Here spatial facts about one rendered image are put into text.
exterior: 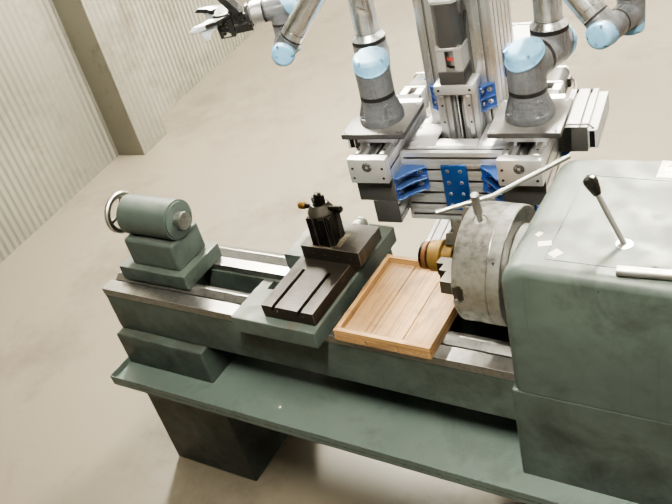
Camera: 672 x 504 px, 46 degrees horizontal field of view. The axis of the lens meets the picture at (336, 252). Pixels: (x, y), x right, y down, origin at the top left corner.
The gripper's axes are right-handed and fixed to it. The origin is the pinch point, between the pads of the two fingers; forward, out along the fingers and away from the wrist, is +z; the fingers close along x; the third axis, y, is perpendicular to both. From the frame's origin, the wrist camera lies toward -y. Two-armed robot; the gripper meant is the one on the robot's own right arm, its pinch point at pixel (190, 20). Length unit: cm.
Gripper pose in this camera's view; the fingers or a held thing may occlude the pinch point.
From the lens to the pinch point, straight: 277.6
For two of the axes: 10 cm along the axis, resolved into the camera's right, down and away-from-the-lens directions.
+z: -9.7, 1.7, 1.5
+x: -0.1, -6.9, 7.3
